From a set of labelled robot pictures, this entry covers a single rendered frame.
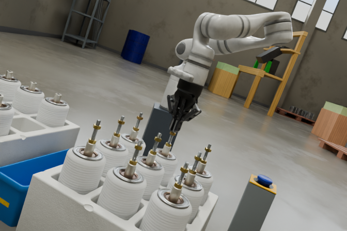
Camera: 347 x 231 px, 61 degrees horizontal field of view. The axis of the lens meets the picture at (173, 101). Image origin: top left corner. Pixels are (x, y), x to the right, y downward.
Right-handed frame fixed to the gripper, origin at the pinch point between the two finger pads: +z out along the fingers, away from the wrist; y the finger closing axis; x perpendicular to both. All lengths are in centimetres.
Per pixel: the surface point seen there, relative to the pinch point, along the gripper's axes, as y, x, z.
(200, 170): -11.7, -3.7, 9.0
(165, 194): -18.3, 18.1, 9.7
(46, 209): -0.2, 34.0, 22.8
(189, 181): -16.2, 7.2, 8.9
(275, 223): -21, -67, 35
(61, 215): -4.2, 32.3, 22.1
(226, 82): 339, -566, 1
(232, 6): 490, -684, -213
